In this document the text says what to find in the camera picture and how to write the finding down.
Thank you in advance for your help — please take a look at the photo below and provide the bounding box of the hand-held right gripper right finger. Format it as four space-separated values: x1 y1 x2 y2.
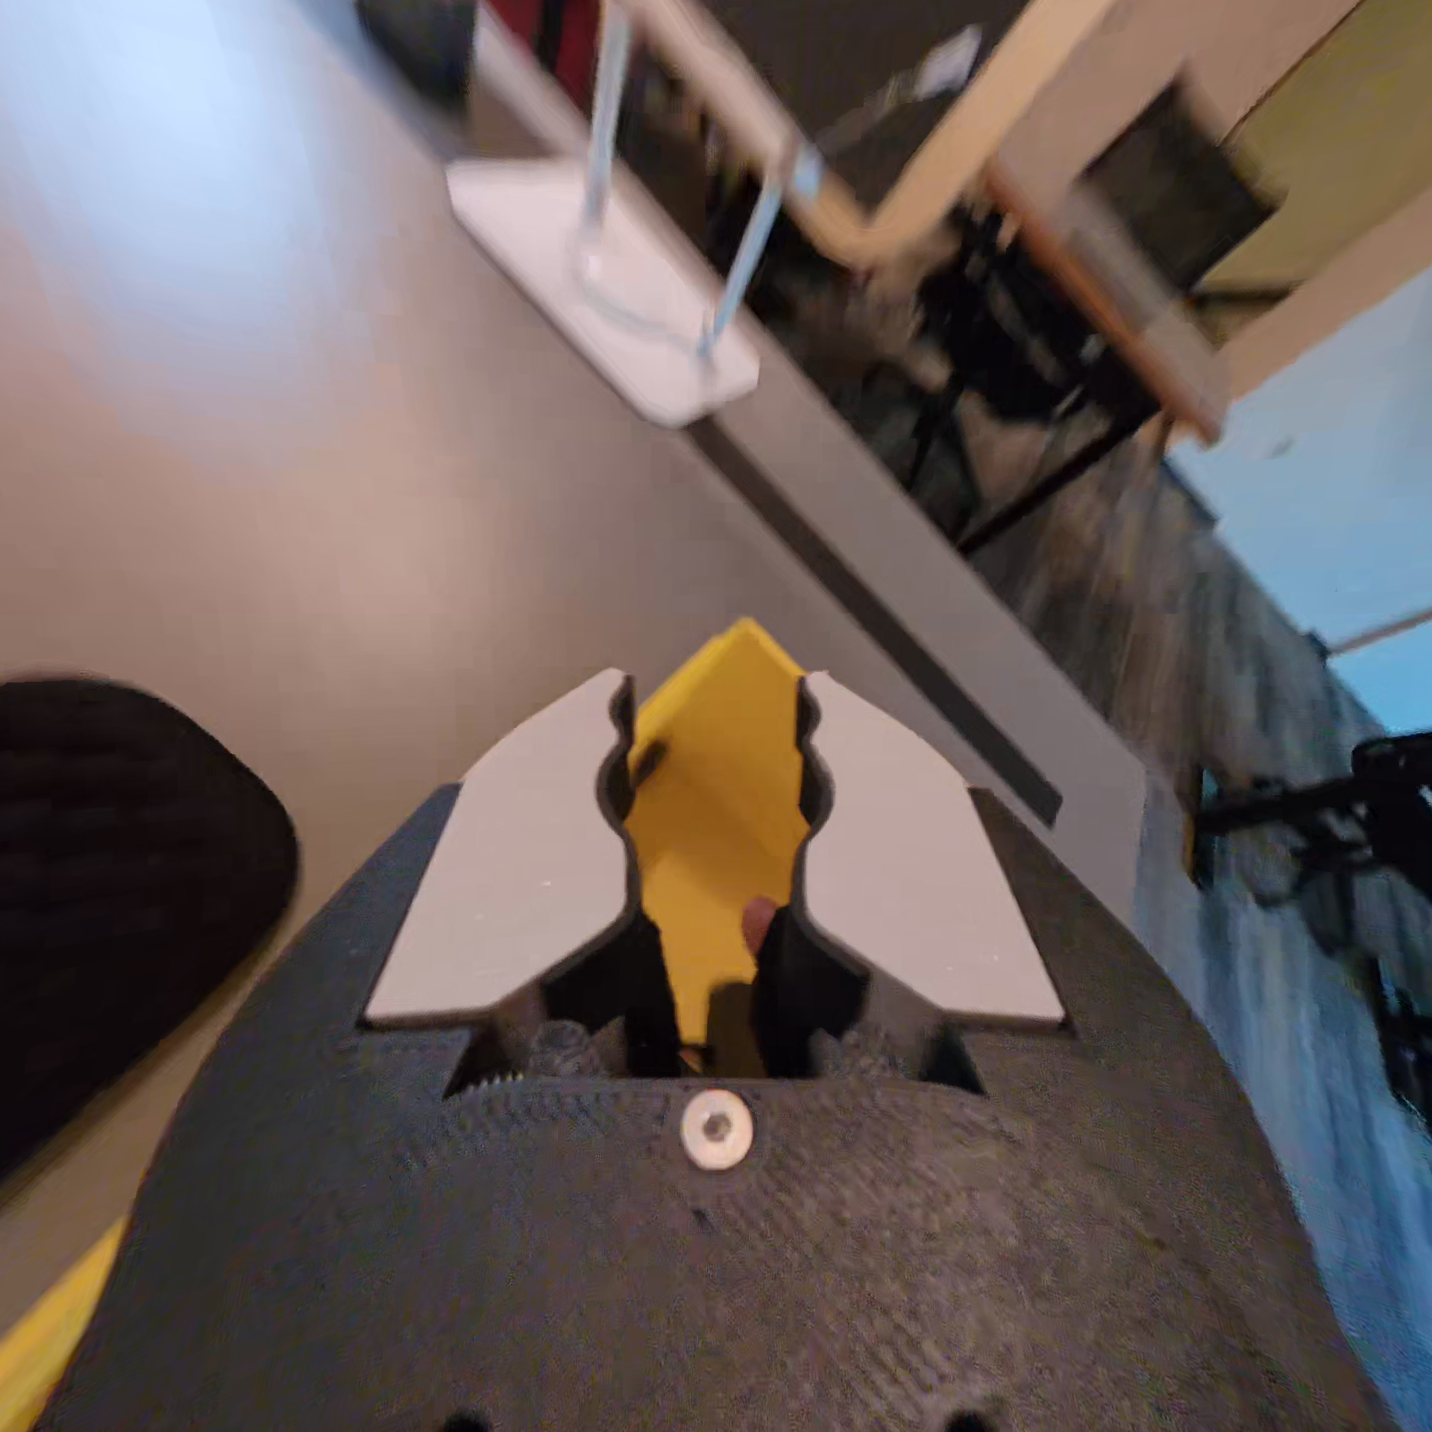
761 668 1068 1074

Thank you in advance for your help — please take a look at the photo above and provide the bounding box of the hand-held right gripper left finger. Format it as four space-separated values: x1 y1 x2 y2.
367 668 681 1074

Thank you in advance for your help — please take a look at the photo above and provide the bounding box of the yellow plastic bin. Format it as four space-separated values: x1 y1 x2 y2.
0 618 812 1432

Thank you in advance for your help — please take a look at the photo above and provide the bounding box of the dark rounded object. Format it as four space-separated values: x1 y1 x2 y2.
0 675 301 1181

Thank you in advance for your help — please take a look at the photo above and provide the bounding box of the black office chair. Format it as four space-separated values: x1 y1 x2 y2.
896 213 1165 549
1187 728 1432 1132

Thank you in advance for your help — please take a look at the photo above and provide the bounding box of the wooden office desk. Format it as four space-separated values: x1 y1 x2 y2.
984 66 1235 445

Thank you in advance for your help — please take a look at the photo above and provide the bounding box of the white board stand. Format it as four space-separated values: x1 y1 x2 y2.
446 0 788 429

